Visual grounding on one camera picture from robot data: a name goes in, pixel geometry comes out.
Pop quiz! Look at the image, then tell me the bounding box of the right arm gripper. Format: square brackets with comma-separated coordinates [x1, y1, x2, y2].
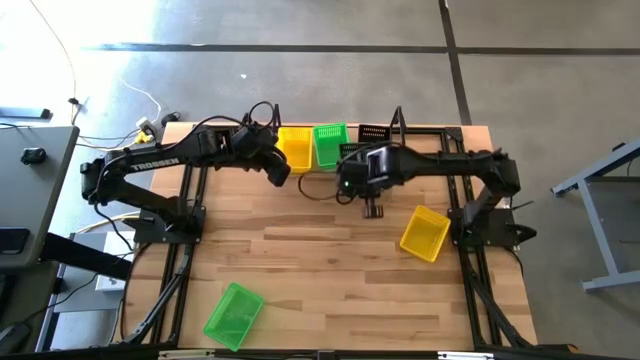
[337, 159, 396, 220]

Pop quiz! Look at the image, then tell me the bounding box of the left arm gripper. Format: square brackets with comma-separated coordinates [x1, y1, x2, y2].
[233, 124, 292, 189]

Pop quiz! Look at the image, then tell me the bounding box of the yellow slotted plastic basket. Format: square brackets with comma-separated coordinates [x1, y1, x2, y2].
[398, 204, 452, 264]
[275, 126, 315, 174]

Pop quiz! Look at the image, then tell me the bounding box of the green slotted plastic basket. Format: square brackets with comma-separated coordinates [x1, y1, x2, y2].
[312, 122, 351, 171]
[202, 281, 266, 353]

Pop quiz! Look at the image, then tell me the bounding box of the white box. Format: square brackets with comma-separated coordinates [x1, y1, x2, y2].
[93, 230, 137, 294]

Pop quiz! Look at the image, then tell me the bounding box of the black desk leg beam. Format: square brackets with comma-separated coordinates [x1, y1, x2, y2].
[42, 232, 134, 281]

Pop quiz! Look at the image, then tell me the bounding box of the grey metal stand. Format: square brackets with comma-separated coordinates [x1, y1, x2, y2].
[549, 138, 640, 294]

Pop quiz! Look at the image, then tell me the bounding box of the grey desk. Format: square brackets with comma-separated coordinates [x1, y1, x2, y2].
[0, 124, 81, 274]

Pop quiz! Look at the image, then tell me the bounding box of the black computer mouse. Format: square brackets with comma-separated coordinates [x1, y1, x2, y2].
[19, 147, 48, 166]

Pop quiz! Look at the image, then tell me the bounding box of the dark grey flat bar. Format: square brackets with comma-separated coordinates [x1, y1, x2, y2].
[0, 106, 53, 121]

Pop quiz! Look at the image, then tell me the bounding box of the black phone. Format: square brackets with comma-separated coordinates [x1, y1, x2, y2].
[0, 227, 31, 256]

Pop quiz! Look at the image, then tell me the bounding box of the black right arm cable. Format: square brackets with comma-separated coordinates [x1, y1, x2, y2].
[298, 141, 401, 205]

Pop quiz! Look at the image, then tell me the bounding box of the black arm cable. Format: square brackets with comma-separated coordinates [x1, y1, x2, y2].
[248, 100, 278, 132]
[298, 141, 401, 205]

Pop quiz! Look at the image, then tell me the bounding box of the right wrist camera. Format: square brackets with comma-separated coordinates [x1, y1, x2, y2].
[367, 144, 401, 184]

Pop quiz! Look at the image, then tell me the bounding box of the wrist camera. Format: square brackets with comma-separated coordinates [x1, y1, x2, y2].
[367, 144, 401, 184]
[197, 124, 236, 167]

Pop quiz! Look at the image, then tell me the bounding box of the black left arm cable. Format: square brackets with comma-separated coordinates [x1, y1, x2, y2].
[248, 100, 278, 132]

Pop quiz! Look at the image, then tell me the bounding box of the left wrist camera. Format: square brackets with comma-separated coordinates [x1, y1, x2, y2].
[197, 124, 236, 167]

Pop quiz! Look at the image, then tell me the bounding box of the black aluminium table frame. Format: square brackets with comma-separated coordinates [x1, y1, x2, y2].
[0, 122, 640, 360]

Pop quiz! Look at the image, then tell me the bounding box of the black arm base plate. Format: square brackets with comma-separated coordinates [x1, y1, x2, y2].
[446, 207, 522, 250]
[133, 204, 207, 245]

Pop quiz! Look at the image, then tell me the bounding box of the white floor cable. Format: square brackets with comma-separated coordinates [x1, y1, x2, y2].
[119, 79, 164, 124]

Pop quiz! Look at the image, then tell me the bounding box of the silver frame bracket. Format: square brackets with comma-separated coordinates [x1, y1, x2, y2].
[158, 349, 217, 360]
[437, 351, 496, 360]

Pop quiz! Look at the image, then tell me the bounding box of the cream curved cable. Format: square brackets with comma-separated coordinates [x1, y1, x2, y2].
[74, 212, 142, 236]

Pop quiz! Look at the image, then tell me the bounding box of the thin tan floor cable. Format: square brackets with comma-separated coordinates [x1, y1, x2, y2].
[27, 0, 81, 126]

